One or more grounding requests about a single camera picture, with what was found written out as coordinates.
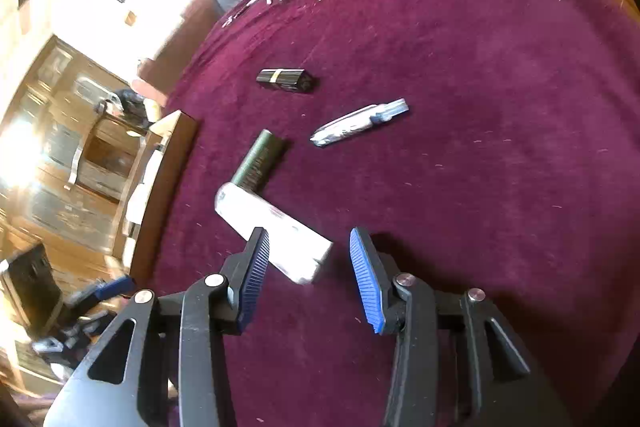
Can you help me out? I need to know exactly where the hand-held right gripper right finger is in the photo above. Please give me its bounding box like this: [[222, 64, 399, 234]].
[[349, 227, 571, 427]]

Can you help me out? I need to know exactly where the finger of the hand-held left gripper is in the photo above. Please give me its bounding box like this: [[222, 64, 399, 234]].
[[31, 312, 108, 365], [65, 276, 135, 308]]

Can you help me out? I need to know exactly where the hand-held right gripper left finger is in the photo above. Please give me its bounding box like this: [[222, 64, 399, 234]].
[[42, 227, 271, 427]]

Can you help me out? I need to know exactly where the long white tube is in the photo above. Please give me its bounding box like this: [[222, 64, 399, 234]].
[[214, 182, 334, 286]]

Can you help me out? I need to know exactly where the wooden box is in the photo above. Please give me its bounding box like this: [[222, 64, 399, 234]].
[[112, 109, 201, 268]]

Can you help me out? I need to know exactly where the dark green tube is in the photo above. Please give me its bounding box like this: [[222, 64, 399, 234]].
[[230, 129, 288, 190]]

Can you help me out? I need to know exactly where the wooden glass cabinet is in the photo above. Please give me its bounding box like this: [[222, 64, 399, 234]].
[[0, 34, 151, 288]]

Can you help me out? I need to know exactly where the silver packet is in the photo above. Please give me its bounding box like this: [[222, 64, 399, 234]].
[[310, 98, 410, 148]]

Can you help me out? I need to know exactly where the black lipstick with gold band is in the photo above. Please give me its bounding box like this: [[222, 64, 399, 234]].
[[256, 68, 317, 94]]

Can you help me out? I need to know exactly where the brown chair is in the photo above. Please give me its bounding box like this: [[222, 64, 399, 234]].
[[132, 0, 226, 102]]

